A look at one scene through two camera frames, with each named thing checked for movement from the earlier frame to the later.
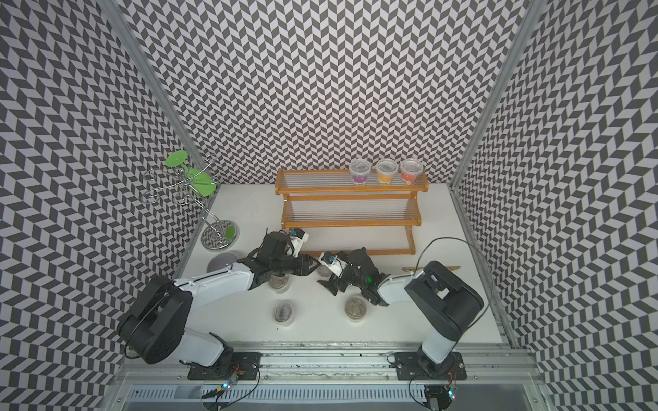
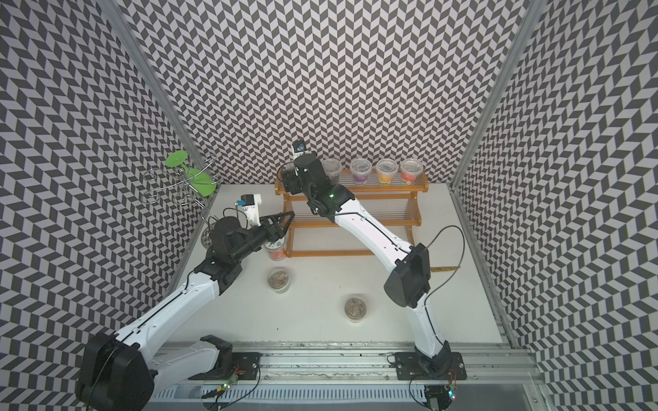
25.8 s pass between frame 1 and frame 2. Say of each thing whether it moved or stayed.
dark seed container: stayed
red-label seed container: moved
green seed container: stayed
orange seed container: stayed
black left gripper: moved
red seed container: stayed
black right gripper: moved
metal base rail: stayed
